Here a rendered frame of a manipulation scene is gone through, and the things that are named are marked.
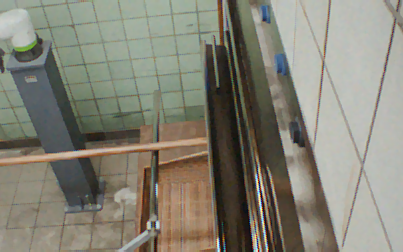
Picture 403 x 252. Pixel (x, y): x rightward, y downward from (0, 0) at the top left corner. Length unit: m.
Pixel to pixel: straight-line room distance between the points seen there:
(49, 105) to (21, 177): 1.11
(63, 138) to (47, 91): 0.35
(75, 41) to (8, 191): 1.20
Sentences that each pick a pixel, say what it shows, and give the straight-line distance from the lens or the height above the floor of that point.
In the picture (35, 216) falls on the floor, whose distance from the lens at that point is 3.43.
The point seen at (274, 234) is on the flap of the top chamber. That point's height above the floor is 1.73.
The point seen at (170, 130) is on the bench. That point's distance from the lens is 2.85.
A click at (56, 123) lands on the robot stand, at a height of 0.78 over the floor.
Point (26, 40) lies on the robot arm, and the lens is 2.51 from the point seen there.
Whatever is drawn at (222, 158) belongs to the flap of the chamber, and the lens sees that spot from 1.56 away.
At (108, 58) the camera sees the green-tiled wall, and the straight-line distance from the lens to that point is 3.22.
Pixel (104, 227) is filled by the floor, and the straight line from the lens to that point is 3.22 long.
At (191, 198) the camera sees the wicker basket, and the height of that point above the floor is 0.59.
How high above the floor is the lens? 2.58
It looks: 45 degrees down
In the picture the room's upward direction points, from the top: 7 degrees counter-clockwise
